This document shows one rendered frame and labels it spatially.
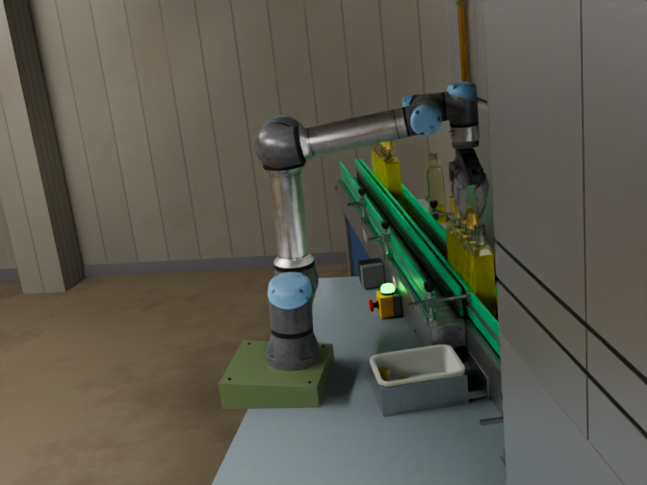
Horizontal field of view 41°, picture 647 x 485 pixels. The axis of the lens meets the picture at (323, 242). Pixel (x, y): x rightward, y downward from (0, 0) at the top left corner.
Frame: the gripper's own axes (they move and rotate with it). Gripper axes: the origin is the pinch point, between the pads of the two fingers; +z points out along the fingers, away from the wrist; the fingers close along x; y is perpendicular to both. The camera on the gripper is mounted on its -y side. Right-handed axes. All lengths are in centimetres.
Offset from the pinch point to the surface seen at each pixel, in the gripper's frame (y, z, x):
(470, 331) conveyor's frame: -12.5, 27.9, 6.2
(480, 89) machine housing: 35.9, -27.3, -16.2
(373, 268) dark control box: 60, 33, 18
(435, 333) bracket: -8.2, 28.8, 14.6
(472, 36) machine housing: 42, -43, -16
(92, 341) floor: 239, 115, 146
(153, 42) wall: 334, -33, 90
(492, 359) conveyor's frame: -30.5, 27.8, 6.5
